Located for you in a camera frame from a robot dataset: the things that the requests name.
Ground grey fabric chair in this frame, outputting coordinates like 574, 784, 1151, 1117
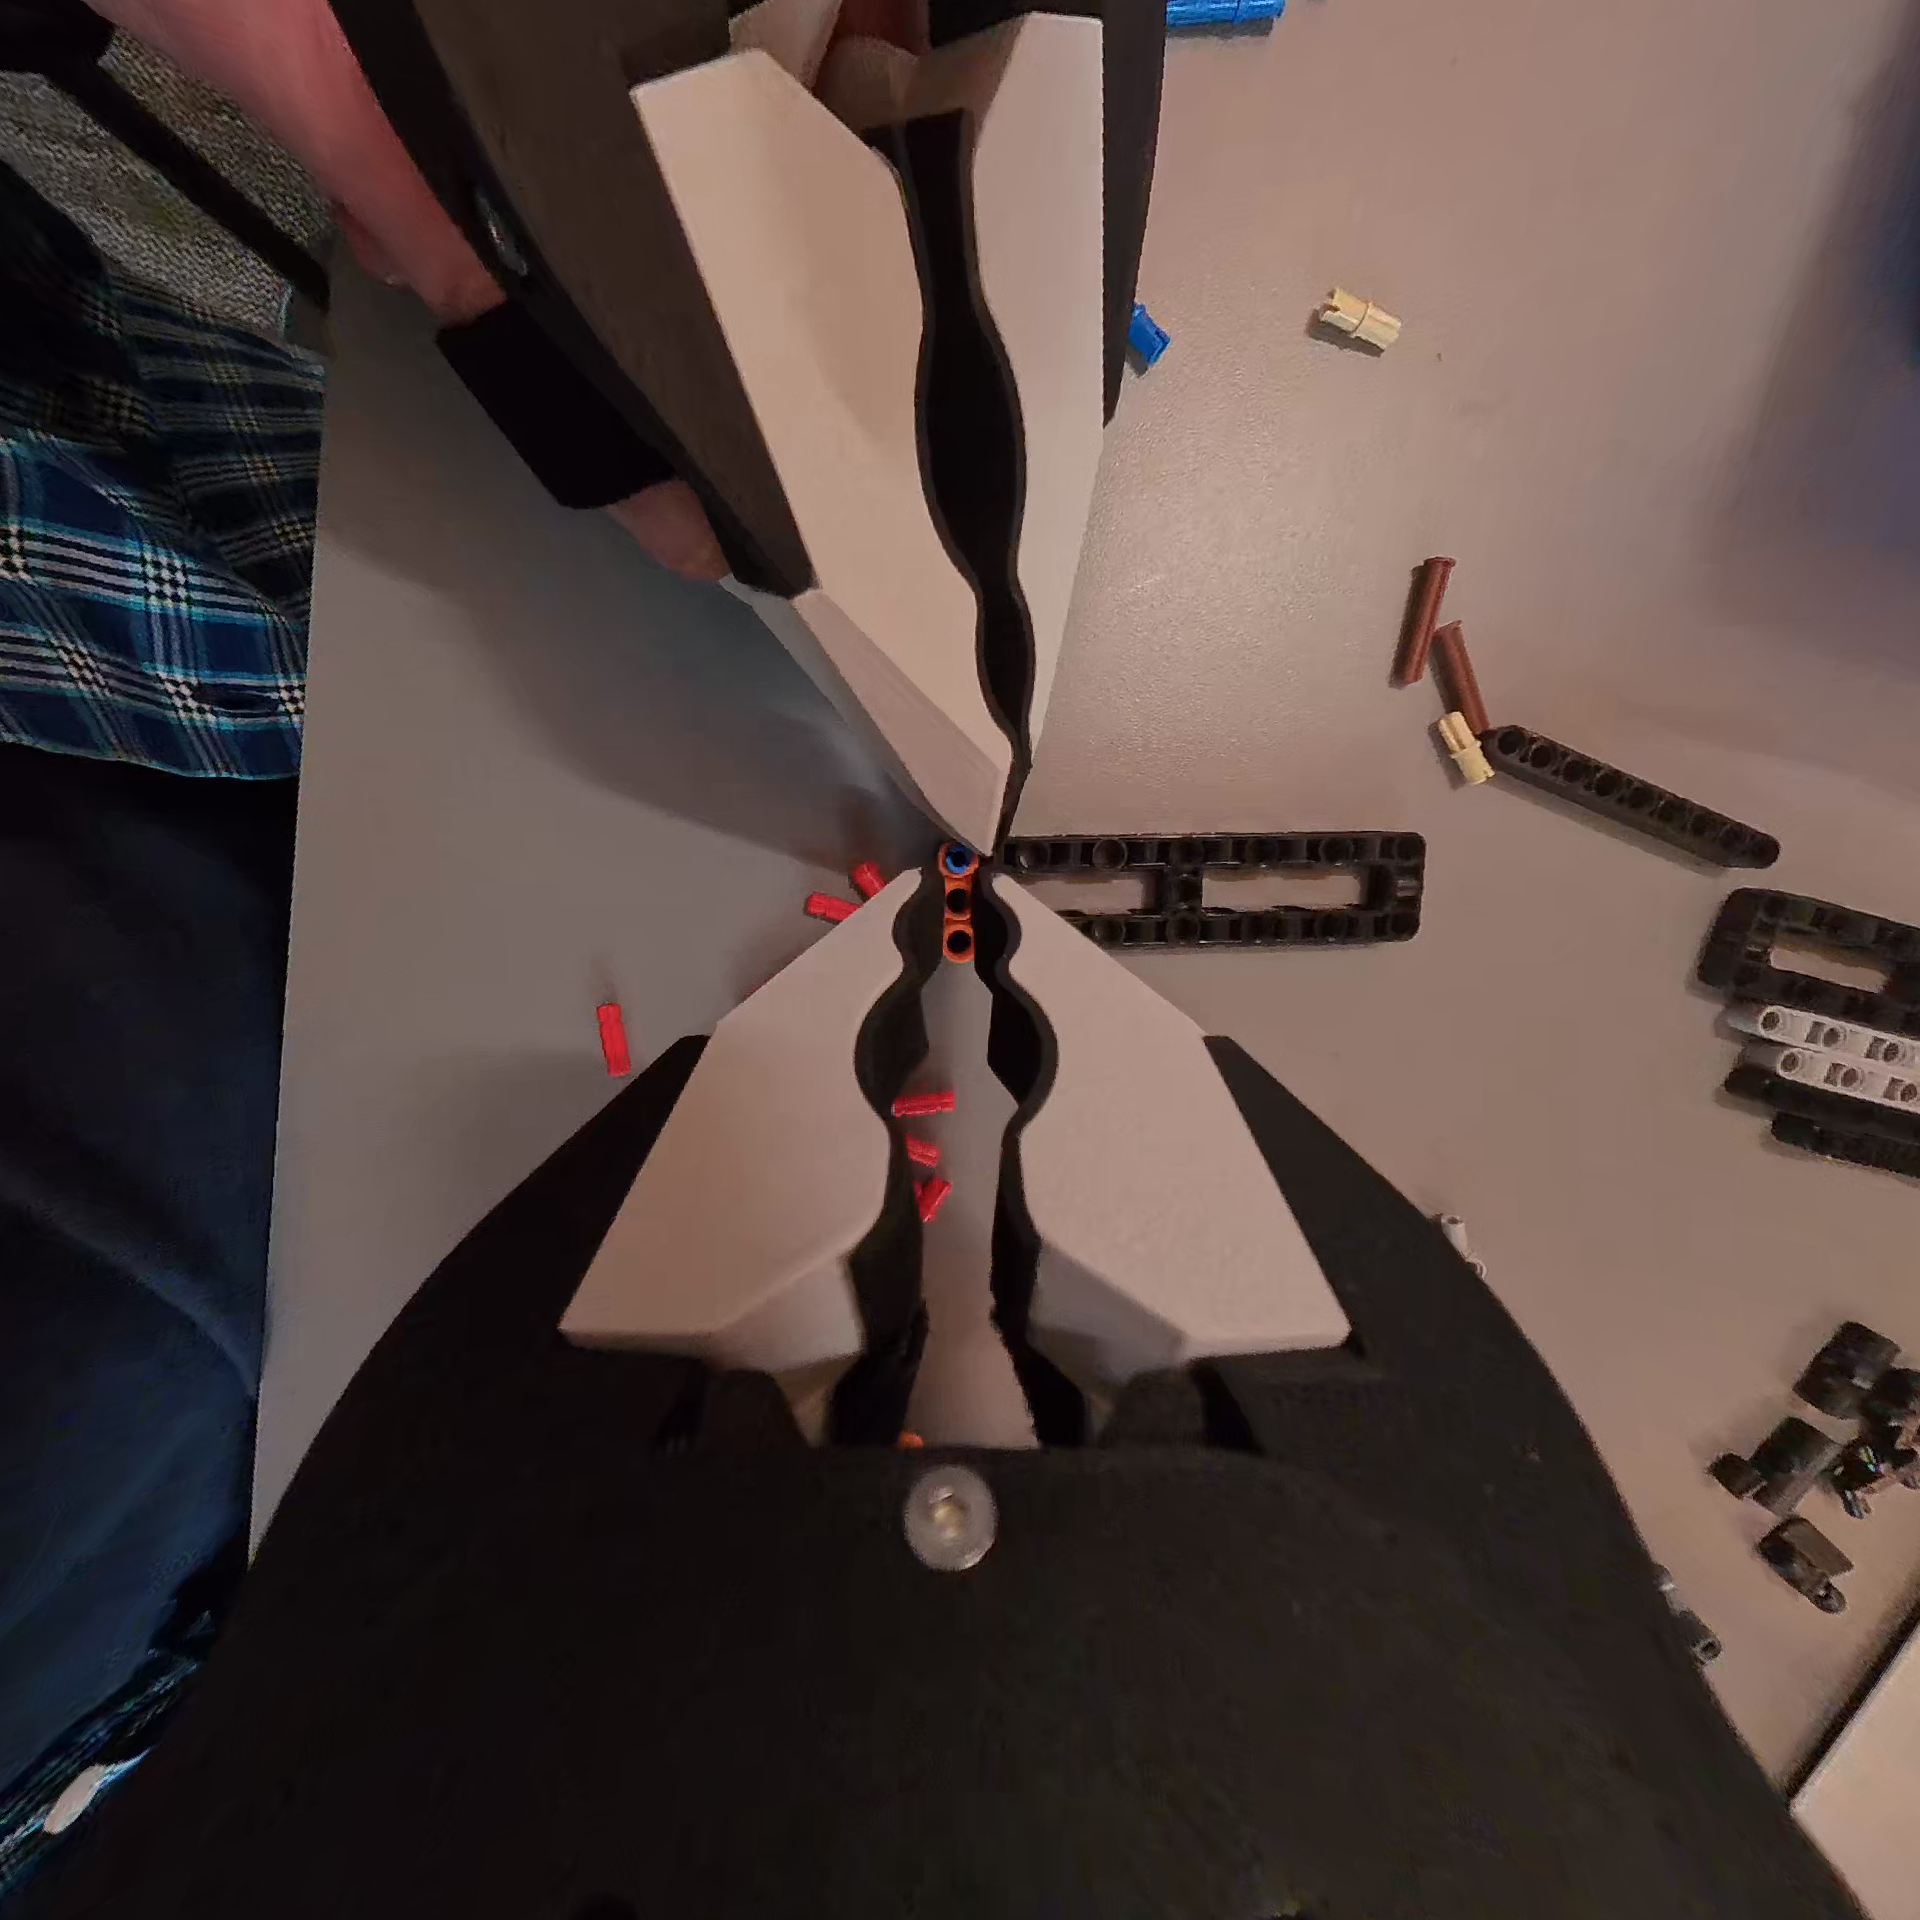
0, 30, 336, 308

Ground pile of blue lego pins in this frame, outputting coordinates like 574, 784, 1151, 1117
1126, 0, 1286, 371

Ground black ribbed lego beam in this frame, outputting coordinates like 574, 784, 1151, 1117
1725, 1066, 1920, 1181

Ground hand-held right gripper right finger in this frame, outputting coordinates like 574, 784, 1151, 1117
976, 873, 1352, 1449

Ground person's plaid shirt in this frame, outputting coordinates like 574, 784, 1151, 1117
0, 157, 328, 1893

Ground long black lego frame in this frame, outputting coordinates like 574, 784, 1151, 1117
996, 832, 1426, 950

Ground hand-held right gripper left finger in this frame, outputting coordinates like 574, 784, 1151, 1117
557, 870, 924, 1449

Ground pile of large black connectors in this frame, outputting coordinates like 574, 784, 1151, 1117
1709, 1320, 1920, 1614

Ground white book stand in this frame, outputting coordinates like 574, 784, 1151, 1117
1792, 1657, 1920, 1920

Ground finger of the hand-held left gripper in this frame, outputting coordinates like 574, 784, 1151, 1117
630, 49, 1011, 850
958, 0, 1114, 777

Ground light grey lego beam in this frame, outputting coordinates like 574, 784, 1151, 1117
1763, 1043, 1920, 1115
1725, 1001, 1920, 1070

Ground pile of red lego pins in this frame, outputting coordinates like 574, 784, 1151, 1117
597, 860, 959, 1221

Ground person's left hand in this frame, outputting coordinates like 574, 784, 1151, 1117
111, 0, 731, 588

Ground person's dark trousers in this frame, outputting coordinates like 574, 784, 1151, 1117
0, 742, 309, 1801

